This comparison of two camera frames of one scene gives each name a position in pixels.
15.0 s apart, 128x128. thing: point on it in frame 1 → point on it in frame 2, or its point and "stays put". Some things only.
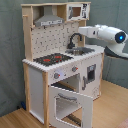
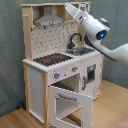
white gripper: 89,31 → 76,13
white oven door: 86,102 stays put
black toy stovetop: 52,59 stays put
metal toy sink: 78,51 stays put
